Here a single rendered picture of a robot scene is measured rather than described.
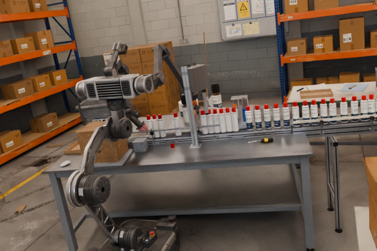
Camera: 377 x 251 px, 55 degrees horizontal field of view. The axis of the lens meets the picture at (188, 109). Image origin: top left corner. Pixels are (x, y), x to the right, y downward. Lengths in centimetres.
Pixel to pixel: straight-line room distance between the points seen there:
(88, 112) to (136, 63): 160
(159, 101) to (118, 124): 396
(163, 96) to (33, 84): 229
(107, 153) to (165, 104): 377
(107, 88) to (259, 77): 517
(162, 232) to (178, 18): 546
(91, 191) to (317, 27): 568
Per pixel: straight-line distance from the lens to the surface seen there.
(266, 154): 270
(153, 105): 667
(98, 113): 543
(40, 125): 701
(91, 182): 241
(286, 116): 302
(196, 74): 283
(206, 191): 356
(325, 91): 440
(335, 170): 307
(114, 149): 289
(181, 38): 779
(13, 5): 682
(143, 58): 654
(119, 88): 258
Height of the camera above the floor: 190
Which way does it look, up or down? 15 degrees down
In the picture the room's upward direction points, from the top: 9 degrees counter-clockwise
